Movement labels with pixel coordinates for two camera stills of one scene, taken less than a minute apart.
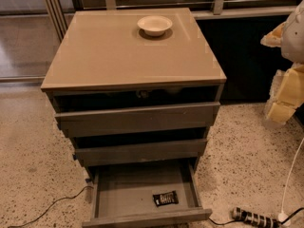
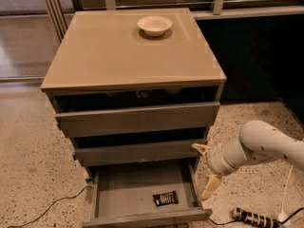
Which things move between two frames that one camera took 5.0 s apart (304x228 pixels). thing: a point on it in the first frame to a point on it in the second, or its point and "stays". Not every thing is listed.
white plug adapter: x=282 y=217 stays
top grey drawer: x=119 y=120 stays
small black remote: x=165 y=199 stays
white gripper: x=294 y=37 to x=216 y=161
